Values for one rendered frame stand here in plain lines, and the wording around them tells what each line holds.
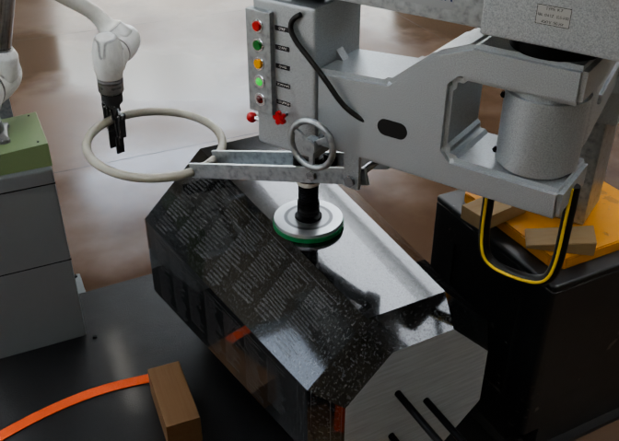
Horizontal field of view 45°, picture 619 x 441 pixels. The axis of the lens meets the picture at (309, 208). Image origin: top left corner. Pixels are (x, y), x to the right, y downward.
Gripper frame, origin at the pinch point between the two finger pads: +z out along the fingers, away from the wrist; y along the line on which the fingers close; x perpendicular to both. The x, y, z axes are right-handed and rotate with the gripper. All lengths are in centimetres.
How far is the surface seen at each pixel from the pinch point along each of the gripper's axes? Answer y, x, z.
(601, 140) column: 138, 88, -35
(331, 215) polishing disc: 91, 24, -8
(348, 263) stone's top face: 110, 13, -6
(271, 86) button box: 83, 5, -53
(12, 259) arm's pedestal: -8, -43, 39
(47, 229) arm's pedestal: -4.5, -29.3, 29.8
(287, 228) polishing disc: 87, 9, -7
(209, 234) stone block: 55, 2, 11
